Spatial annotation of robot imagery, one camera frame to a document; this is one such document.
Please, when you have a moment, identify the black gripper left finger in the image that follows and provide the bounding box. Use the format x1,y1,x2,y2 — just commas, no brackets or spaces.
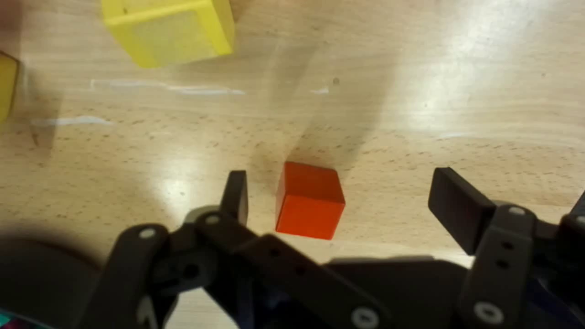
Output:
74,171,391,329

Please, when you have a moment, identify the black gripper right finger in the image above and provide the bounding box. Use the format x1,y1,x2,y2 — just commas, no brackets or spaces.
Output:
427,167,585,329

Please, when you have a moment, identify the red-orange wooden cube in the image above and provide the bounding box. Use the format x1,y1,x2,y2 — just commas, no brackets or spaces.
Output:
274,162,347,242

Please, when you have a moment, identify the yellow wooden cube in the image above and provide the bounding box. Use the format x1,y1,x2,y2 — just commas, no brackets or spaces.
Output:
98,0,237,70
0,52,21,121

